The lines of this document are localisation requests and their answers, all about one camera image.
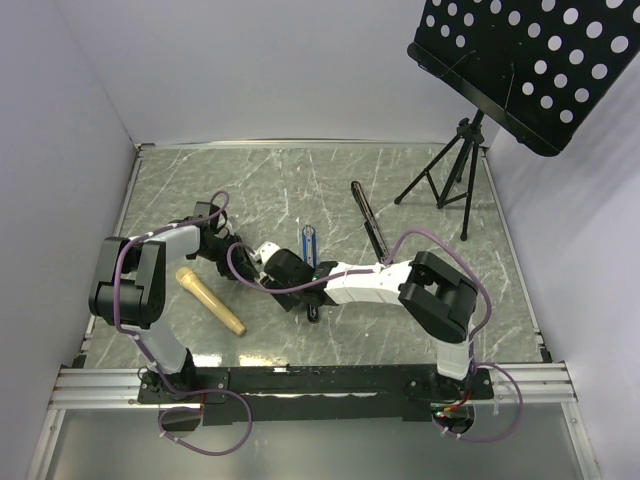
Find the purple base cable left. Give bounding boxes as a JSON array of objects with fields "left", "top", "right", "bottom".
[{"left": 157, "top": 387, "right": 254, "bottom": 457}]

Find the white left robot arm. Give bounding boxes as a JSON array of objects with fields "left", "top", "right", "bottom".
[{"left": 88, "top": 202, "right": 258, "bottom": 402}]

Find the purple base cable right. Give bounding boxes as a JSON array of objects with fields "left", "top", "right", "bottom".
[{"left": 432, "top": 362, "right": 525, "bottom": 445}]

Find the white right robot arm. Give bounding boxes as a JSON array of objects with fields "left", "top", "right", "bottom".
[{"left": 253, "top": 242, "right": 478, "bottom": 398}]

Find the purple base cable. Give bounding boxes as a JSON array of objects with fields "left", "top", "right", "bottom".
[
  {"left": 432, "top": 362, "right": 525, "bottom": 445},
  {"left": 157, "top": 387, "right": 254, "bottom": 457}
]

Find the cream recorder flute piece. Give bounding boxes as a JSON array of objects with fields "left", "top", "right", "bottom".
[{"left": 175, "top": 267, "right": 246, "bottom": 337}]

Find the black music stand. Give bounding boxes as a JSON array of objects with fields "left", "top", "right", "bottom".
[{"left": 407, "top": 1, "right": 639, "bottom": 240}]

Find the black stapler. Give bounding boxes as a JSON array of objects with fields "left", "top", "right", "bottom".
[{"left": 350, "top": 181, "right": 392, "bottom": 264}]

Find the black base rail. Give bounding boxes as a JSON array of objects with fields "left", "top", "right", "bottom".
[{"left": 138, "top": 364, "right": 494, "bottom": 426}]

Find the blue stapler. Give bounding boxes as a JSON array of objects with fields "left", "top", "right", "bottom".
[{"left": 301, "top": 224, "right": 320, "bottom": 323}]

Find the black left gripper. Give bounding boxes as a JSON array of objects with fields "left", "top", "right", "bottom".
[{"left": 199, "top": 233, "right": 260, "bottom": 282}]

